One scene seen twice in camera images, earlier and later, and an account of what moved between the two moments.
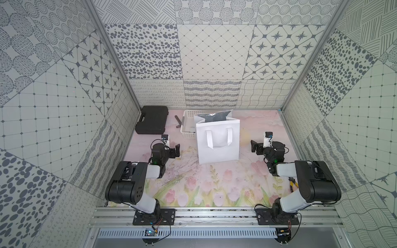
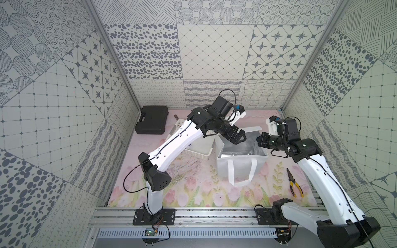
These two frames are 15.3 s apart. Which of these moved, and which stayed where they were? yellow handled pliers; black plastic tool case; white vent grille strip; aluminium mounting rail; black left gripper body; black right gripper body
Moved: black right gripper body; black left gripper body
Stayed: white vent grille strip; yellow handled pliers; black plastic tool case; aluminium mounting rail
